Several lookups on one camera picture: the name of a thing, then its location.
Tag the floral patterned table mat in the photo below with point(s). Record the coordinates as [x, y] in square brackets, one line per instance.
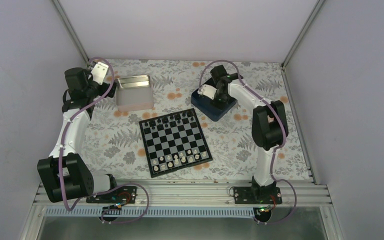
[220, 150]

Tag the aluminium corner post left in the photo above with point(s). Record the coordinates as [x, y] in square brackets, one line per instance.
[70, 29]

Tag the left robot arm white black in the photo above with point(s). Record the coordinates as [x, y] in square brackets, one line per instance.
[63, 173]

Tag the aluminium corner post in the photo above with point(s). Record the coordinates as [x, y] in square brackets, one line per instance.
[70, 29]
[302, 33]

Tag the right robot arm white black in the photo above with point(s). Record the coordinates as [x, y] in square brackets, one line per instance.
[267, 128]

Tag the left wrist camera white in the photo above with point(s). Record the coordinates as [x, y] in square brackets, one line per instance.
[99, 72]

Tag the black grey chess board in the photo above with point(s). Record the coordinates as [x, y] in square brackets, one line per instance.
[170, 134]

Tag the aluminium corner post right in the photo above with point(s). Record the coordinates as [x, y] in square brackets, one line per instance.
[302, 33]

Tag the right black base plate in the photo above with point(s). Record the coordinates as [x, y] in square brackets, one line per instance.
[245, 195]

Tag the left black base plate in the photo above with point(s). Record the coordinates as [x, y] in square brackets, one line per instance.
[123, 195]

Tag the silver metal tin tray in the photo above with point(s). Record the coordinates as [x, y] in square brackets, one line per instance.
[134, 93]

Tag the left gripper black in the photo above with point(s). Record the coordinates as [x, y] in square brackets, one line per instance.
[106, 87]

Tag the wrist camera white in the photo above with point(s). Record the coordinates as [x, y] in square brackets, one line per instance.
[208, 91]
[99, 72]

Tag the dark blue tin box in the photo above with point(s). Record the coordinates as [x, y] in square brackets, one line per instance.
[214, 111]

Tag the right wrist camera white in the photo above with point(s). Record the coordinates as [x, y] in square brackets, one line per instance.
[208, 91]

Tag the grey slotted cable duct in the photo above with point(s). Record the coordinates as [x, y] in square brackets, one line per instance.
[153, 212]

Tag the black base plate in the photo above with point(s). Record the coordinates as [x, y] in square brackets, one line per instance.
[123, 195]
[245, 195]

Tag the aluminium rail frame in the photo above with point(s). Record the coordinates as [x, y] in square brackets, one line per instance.
[212, 193]

